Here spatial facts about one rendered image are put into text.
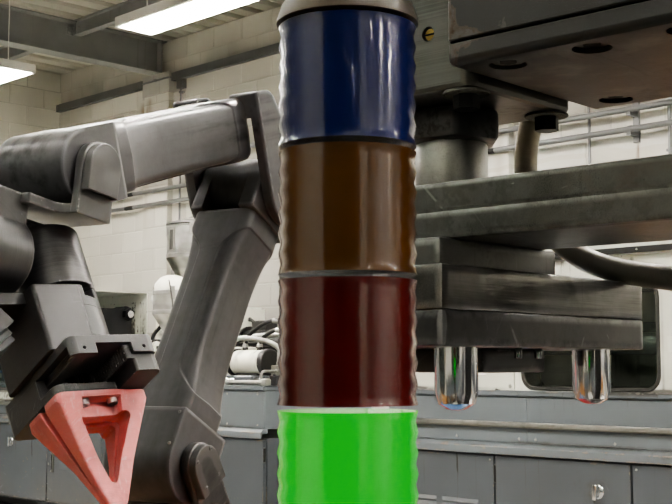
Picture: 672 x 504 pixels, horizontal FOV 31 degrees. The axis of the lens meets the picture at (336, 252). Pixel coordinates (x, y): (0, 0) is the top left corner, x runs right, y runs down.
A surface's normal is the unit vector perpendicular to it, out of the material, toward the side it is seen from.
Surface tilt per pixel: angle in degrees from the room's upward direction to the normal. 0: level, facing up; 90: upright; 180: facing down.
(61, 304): 61
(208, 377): 81
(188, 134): 87
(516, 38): 90
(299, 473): 76
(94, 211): 90
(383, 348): 104
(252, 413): 90
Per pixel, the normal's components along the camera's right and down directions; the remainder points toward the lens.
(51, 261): 0.20, -0.51
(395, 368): 0.68, 0.18
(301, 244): -0.60, -0.31
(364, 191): 0.24, 0.15
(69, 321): 0.58, -0.55
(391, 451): 0.58, -0.32
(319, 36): -0.38, 0.16
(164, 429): -0.43, -0.54
